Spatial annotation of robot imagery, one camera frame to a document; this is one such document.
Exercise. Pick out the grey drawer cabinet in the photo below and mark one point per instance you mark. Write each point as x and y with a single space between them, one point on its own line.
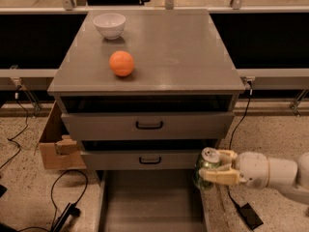
179 66

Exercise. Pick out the white ceramic bowl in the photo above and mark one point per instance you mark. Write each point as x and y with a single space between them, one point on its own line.
110 26

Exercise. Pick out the orange ball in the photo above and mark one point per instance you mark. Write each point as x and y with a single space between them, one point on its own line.
121 63

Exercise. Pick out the black device left floor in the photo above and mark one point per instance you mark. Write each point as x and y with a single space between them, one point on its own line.
70 210

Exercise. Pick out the cardboard box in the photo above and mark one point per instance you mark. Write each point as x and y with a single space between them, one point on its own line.
58 150

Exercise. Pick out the grey drawer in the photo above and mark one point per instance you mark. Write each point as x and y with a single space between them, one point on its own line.
140 160
150 201
147 126

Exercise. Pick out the top grey drawer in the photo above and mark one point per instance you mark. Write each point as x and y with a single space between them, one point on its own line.
147 126

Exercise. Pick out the bottom grey drawer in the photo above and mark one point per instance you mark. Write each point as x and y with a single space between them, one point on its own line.
150 201

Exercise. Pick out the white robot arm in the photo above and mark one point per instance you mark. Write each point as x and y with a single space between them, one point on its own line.
288 177

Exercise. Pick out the middle grey drawer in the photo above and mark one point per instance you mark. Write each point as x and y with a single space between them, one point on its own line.
140 160

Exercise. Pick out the black power adapter right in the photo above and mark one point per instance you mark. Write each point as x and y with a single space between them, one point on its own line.
249 216

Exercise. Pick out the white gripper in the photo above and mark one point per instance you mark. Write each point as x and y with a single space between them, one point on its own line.
253 169

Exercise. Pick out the green soda can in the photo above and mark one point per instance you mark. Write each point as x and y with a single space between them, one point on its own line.
206 165

